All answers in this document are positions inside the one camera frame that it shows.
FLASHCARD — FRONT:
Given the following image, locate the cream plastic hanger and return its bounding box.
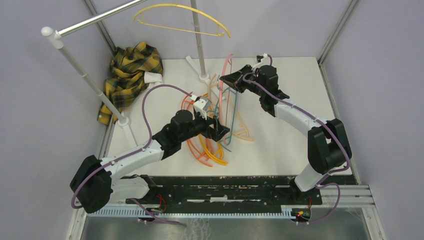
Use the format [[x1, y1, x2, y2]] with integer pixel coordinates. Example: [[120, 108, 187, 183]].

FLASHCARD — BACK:
[[207, 74, 254, 142]]

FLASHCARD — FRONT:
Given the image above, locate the amber plastic hanger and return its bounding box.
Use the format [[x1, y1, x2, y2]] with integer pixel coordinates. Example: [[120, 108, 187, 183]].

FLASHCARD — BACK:
[[195, 135, 228, 167]]

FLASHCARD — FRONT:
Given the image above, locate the orange plastic hanger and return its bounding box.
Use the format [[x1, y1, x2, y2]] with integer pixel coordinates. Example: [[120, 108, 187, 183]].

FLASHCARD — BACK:
[[180, 96, 212, 168]]

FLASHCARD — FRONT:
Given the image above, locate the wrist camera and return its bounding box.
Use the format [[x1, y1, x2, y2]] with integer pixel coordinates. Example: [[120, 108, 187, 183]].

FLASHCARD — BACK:
[[191, 95, 212, 120], [255, 53, 269, 65]]

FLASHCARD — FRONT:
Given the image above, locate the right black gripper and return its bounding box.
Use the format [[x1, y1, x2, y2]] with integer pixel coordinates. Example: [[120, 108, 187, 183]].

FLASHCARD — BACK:
[[220, 64, 266, 97]]

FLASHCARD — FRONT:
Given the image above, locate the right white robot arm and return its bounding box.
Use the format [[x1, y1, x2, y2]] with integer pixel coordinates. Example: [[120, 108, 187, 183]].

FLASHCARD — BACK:
[[219, 64, 352, 204]]

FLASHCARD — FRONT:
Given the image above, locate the yellow plastic hanger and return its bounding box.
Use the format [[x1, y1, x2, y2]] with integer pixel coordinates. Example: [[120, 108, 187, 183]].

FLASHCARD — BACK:
[[132, 3, 232, 38]]

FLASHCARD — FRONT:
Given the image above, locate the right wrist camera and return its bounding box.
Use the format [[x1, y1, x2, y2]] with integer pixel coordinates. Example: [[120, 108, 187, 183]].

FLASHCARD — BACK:
[[255, 53, 269, 65]]

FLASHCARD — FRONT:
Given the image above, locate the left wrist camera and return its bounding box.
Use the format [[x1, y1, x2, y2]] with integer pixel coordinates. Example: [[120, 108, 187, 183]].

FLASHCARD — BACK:
[[191, 95, 212, 120]]

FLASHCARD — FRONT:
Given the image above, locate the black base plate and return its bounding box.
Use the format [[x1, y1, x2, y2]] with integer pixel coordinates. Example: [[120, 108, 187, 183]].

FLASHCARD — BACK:
[[114, 174, 359, 215]]

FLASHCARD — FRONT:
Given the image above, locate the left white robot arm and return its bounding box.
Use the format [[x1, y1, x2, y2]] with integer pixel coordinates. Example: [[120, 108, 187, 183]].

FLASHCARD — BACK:
[[69, 110, 230, 214]]

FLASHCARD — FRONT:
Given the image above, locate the yellow plaid cloth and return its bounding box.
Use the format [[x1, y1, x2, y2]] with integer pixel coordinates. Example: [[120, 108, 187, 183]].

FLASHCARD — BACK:
[[103, 41, 164, 113]]

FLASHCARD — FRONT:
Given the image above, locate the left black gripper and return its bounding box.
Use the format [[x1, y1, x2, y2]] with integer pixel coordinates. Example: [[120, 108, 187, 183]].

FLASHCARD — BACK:
[[179, 109, 229, 143]]

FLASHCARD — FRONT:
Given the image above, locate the white cable duct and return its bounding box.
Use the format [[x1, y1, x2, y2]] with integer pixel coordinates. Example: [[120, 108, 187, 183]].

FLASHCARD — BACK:
[[87, 205, 312, 220]]

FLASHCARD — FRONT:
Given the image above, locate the teal wire hanger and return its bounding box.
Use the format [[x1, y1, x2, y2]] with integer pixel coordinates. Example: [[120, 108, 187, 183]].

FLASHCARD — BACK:
[[219, 87, 238, 153]]

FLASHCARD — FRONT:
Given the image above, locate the pink wire hanger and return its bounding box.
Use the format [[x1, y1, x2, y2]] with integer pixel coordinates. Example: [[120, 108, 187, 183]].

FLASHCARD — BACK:
[[217, 53, 234, 124]]

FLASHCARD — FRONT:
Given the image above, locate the white clothes rack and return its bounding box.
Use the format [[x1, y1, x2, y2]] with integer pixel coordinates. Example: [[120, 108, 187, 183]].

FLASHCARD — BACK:
[[41, 0, 209, 130]]

